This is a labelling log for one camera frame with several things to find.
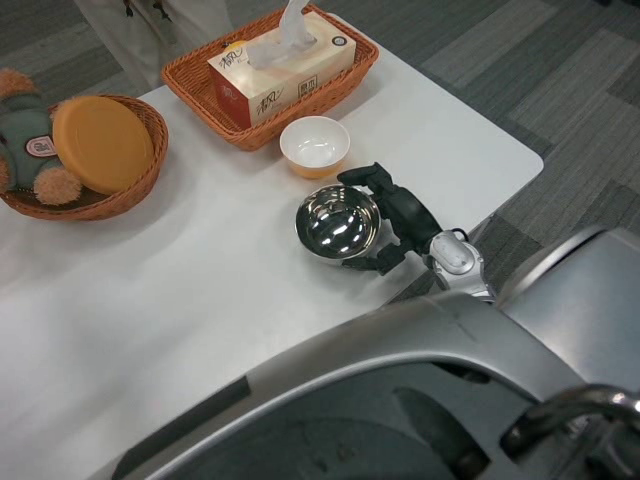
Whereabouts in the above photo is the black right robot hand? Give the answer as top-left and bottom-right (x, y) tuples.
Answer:
(336, 161), (445, 276)

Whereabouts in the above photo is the shiny metal bowl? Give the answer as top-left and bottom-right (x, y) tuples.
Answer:
(294, 184), (384, 265)

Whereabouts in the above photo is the white bowl orange outside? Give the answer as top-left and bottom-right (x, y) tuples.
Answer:
(278, 115), (351, 180)

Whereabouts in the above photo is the tissue box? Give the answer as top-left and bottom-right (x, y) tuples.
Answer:
(206, 11), (358, 129)

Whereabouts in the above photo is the silver robot chest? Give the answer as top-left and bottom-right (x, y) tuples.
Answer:
(111, 291), (640, 480)

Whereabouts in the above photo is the rectangular orange wicker basket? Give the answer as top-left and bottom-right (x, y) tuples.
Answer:
(160, 3), (381, 153)

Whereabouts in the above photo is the round brown wicker basket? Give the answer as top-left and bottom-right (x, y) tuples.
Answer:
(0, 94), (170, 223)

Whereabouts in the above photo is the person in black jacket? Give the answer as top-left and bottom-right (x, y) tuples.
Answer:
(73, 0), (237, 94)

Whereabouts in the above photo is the orange round plate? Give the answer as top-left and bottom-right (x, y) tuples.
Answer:
(51, 95), (153, 195)

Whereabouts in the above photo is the brown teddy bear plush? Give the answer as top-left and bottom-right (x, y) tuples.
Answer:
(0, 67), (84, 206)

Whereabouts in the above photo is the thick black cable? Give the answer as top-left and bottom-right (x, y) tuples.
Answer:
(499, 383), (640, 467)

